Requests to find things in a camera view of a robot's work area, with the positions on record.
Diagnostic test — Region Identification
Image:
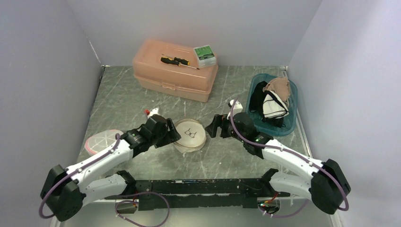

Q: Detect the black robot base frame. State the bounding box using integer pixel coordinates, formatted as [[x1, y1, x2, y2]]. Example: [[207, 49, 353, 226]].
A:
[[106, 178, 289, 211]]

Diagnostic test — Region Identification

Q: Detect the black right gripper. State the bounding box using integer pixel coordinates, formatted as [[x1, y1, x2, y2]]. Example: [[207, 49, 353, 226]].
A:
[[205, 114, 246, 143]]

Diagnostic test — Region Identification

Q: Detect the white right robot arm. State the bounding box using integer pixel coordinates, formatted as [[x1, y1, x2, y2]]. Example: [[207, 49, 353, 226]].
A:
[[205, 112, 351, 214]]

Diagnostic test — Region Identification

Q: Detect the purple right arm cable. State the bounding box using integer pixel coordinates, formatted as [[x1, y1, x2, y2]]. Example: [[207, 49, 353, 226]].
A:
[[229, 100, 349, 211]]

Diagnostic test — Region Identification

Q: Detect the clear round lidded container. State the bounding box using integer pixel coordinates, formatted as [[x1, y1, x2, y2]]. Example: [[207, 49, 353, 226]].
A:
[[84, 129, 123, 156]]

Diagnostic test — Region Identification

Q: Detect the black white bra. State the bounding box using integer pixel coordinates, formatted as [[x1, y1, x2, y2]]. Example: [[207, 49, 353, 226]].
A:
[[262, 90, 289, 119]]

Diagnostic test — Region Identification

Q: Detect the green white small box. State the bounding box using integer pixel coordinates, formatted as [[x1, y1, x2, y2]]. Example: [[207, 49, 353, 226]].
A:
[[193, 45, 217, 68]]

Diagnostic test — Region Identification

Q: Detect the black yellow screwdriver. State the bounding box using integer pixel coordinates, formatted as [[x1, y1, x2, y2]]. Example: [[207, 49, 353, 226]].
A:
[[160, 55, 199, 70]]

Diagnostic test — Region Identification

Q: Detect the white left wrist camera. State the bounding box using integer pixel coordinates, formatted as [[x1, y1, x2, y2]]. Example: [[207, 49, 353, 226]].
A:
[[144, 107, 160, 118]]

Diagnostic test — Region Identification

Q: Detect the white mesh laundry bag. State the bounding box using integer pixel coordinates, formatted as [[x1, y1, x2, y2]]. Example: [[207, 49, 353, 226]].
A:
[[173, 119, 207, 154]]

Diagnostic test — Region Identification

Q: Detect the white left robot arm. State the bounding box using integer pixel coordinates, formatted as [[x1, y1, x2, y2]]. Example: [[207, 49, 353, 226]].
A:
[[38, 114, 181, 221]]

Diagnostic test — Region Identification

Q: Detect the beige pink bra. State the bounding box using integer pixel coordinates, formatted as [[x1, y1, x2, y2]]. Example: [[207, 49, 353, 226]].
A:
[[262, 77, 291, 102]]

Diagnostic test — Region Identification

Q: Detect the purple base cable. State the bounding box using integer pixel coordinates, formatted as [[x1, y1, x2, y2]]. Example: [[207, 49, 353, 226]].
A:
[[114, 192, 169, 227], [258, 195, 311, 219]]

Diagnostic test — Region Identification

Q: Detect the black cloth garment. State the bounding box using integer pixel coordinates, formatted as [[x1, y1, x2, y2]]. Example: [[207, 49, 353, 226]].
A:
[[249, 81, 289, 128]]

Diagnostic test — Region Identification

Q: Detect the pink plastic toolbox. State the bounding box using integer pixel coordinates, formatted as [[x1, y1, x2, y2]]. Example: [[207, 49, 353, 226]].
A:
[[132, 40, 218, 102]]

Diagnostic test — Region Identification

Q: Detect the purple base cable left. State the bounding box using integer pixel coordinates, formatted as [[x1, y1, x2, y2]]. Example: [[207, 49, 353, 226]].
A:
[[114, 192, 169, 227]]

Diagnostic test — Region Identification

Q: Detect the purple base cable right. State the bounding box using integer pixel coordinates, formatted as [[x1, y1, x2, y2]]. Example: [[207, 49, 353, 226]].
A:
[[258, 195, 311, 219]]

